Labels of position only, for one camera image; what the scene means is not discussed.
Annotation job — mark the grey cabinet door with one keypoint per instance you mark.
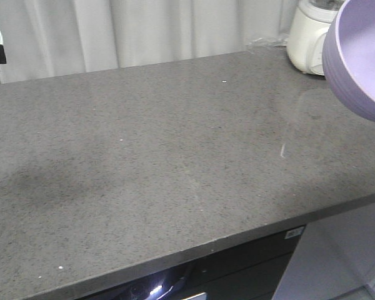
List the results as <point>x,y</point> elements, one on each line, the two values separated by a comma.
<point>335,258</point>

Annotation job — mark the white curtain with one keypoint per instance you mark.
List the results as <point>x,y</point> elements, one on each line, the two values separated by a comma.
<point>54,38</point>

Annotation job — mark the white blender appliance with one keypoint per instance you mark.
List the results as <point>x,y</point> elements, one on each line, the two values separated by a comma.
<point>310,25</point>

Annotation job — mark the black disinfection cabinet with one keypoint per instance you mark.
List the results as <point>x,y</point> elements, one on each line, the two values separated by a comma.
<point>251,270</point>

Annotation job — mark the lilac plastic bowl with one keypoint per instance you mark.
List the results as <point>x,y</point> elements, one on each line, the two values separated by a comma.
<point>348,57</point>

